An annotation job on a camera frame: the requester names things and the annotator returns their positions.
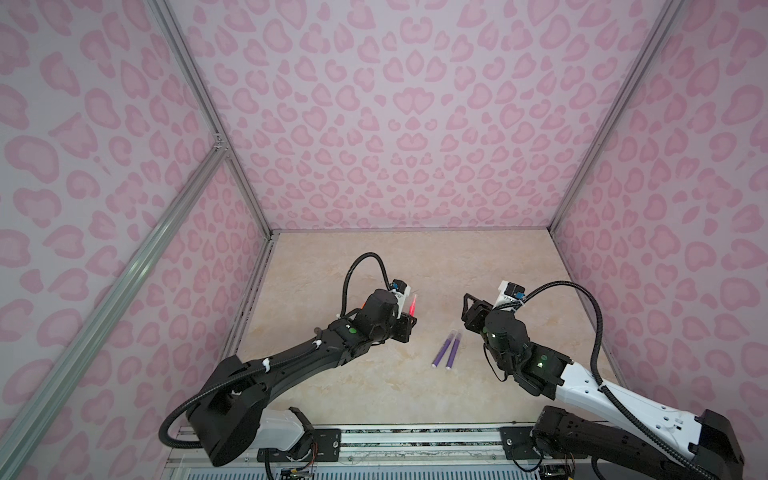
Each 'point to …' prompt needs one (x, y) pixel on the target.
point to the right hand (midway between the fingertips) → (468, 298)
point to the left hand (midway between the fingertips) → (417, 315)
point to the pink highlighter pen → (413, 307)
